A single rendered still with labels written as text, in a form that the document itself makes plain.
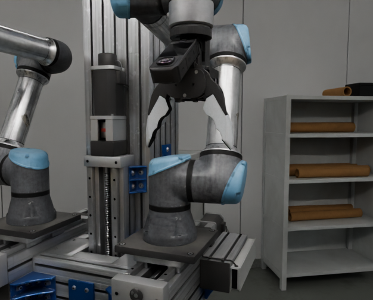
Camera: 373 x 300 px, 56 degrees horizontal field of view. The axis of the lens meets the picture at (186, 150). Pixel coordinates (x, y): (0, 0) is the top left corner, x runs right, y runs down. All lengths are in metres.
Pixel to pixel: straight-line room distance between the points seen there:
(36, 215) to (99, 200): 0.20
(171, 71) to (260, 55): 2.74
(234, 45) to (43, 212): 0.78
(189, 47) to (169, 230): 0.52
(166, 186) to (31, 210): 0.48
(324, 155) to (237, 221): 1.01
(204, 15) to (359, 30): 3.18
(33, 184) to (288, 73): 2.57
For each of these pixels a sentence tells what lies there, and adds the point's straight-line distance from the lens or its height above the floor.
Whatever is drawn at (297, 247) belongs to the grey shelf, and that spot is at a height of 0.17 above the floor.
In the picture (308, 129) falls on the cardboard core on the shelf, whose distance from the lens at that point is 3.13.
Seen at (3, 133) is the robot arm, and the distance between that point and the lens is 1.34.
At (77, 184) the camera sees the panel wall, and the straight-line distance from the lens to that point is 3.03.
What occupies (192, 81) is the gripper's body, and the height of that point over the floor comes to 1.43.
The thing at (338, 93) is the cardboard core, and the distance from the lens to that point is 3.16.
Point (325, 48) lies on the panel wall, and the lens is 3.50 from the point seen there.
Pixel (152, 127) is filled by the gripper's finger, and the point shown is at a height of 1.35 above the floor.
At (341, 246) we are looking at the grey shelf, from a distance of 3.76.
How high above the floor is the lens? 1.37
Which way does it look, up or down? 5 degrees down
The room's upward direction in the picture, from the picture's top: straight up
